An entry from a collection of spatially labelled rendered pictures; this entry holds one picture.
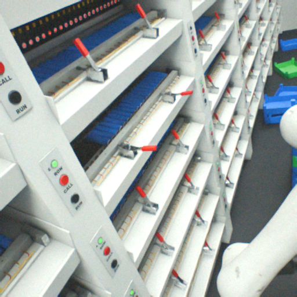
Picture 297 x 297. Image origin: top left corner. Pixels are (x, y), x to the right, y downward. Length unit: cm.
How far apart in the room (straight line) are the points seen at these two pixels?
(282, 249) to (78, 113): 55
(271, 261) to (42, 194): 54
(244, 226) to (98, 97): 128
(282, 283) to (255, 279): 71
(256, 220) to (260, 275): 93
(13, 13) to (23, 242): 36
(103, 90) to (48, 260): 32
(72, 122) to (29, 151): 10
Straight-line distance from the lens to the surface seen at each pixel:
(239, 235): 163
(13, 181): 43
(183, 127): 107
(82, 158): 67
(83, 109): 51
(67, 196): 49
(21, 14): 47
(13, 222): 61
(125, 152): 66
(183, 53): 99
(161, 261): 92
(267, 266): 77
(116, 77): 60
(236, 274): 80
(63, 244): 54
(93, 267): 58
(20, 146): 42
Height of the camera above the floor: 130
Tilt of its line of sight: 32 degrees down
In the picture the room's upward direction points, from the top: 20 degrees counter-clockwise
